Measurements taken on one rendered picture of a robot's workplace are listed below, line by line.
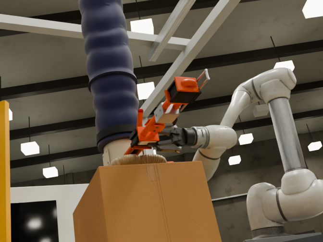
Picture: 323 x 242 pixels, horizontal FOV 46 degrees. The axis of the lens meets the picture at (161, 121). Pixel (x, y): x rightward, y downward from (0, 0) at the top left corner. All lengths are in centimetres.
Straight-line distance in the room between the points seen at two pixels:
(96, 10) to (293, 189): 128
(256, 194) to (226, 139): 41
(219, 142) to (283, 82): 57
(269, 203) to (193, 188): 56
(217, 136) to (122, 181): 47
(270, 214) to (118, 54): 103
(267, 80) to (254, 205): 63
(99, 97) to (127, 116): 17
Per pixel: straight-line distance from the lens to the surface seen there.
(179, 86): 116
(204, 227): 139
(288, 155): 191
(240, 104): 194
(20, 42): 979
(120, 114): 169
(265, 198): 190
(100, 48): 188
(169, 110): 128
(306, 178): 185
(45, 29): 406
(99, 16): 199
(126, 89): 178
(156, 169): 138
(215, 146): 160
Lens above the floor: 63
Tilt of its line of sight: 25 degrees up
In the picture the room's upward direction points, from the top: 11 degrees counter-clockwise
